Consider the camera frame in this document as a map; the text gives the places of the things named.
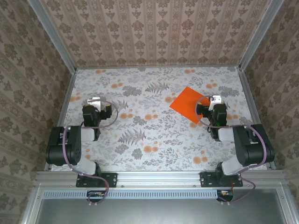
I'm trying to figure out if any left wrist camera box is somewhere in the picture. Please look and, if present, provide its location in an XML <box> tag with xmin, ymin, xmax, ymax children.
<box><xmin>87</xmin><ymin>97</ymin><xmax>101</xmax><ymax>112</ymax></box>

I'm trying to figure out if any grey slotted cable duct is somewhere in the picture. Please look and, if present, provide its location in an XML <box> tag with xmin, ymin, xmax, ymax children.
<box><xmin>43</xmin><ymin>189</ymin><xmax>220</xmax><ymax>199</ymax></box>

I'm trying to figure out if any wide aluminium mounting rail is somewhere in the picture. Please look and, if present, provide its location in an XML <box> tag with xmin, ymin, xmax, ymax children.
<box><xmin>35</xmin><ymin>169</ymin><xmax>287</xmax><ymax>187</ymax></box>

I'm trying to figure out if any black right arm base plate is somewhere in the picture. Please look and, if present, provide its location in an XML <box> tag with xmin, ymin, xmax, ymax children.
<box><xmin>200</xmin><ymin>171</ymin><xmax>243</xmax><ymax>188</ymax></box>

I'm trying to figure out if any thin aluminium edge rail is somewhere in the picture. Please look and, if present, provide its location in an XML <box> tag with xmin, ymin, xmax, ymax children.
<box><xmin>75</xmin><ymin>65</ymin><xmax>241</xmax><ymax>70</ymax></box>

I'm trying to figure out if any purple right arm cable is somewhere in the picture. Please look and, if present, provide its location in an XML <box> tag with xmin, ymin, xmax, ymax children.
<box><xmin>195</xmin><ymin>95</ymin><xmax>268</xmax><ymax>206</ymax></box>

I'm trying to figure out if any orange square paper sheet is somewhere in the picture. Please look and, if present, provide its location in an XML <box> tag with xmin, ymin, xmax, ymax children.
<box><xmin>169</xmin><ymin>86</ymin><xmax>212</xmax><ymax>124</ymax></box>

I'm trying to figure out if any aluminium side rail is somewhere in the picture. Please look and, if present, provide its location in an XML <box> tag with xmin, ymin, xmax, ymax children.
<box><xmin>43</xmin><ymin>69</ymin><xmax>78</xmax><ymax>172</ymax></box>
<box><xmin>237</xmin><ymin>66</ymin><xmax>277</xmax><ymax>170</ymax></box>

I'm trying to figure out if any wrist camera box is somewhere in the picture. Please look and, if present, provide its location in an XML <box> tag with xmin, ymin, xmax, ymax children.
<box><xmin>87</xmin><ymin>97</ymin><xmax>101</xmax><ymax>112</ymax></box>
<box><xmin>209</xmin><ymin>95</ymin><xmax>222</xmax><ymax>111</ymax></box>

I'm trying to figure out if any grey metal sheet panel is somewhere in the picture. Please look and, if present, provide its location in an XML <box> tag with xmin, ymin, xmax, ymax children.
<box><xmin>35</xmin><ymin>189</ymin><xmax>289</xmax><ymax>224</ymax></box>

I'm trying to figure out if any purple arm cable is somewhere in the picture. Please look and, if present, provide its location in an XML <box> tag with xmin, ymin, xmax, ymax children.
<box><xmin>195</xmin><ymin>95</ymin><xmax>268</xmax><ymax>206</ymax></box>
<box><xmin>62</xmin><ymin>99</ymin><xmax>120</xmax><ymax>207</ymax></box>

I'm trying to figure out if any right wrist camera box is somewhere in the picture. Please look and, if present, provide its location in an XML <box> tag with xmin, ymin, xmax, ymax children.
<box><xmin>209</xmin><ymin>95</ymin><xmax>222</xmax><ymax>111</ymax></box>

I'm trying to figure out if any black electronics module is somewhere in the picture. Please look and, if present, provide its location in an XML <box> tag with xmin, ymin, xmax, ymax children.
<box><xmin>86</xmin><ymin>190</ymin><xmax>106</xmax><ymax>203</ymax></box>
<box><xmin>216</xmin><ymin>189</ymin><xmax>234</xmax><ymax>203</ymax></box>

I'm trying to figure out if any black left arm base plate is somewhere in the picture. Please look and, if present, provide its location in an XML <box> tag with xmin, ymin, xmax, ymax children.
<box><xmin>76</xmin><ymin>172</ymin><xmax>118</xmax><ymax>188</ymax></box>

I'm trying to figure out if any floral patterned table mat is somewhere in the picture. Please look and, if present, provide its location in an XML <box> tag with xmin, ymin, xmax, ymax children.
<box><xmin>50</xmin><ymin>66</ymin><xmax>269</xmax><ymax>172</ymax></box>

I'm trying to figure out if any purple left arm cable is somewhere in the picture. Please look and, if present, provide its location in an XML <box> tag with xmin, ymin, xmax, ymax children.
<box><xmin>62</xmin><ymin>99</ymin><xmax>120</xmax><ymax>207</ymax></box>

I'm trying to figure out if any aluminium frame post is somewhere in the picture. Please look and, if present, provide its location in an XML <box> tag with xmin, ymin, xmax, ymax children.
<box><xmin>238</xmin><ymin>0</ymin><xmax>286</xmax><ymax>70</ymax></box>
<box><xmin>27</xmin><ymin>0</ymin><xmax>78</xmax><ymax>73</ymax></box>

